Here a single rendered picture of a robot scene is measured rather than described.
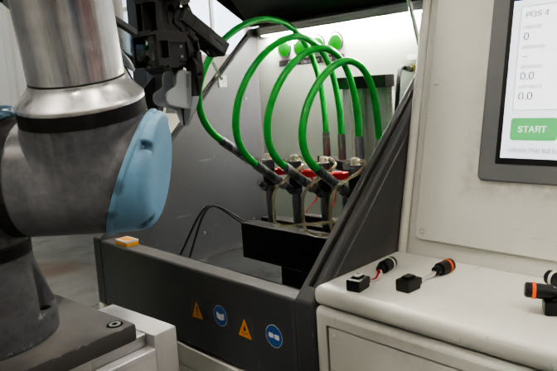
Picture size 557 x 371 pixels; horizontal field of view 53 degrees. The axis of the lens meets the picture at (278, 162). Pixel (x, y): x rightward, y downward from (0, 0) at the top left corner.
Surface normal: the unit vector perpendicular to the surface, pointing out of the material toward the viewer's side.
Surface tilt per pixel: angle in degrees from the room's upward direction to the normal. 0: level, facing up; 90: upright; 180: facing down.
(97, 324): 0
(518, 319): 0
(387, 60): 90
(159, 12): 90
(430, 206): 76
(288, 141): 90
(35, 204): 108
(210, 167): 90
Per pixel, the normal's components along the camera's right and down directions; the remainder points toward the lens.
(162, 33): 0.70, 0.05
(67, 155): 0.05, 0.35
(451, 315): -0.06, -0.99
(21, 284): 0.87, -0.31
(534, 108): -0.70, -0.11
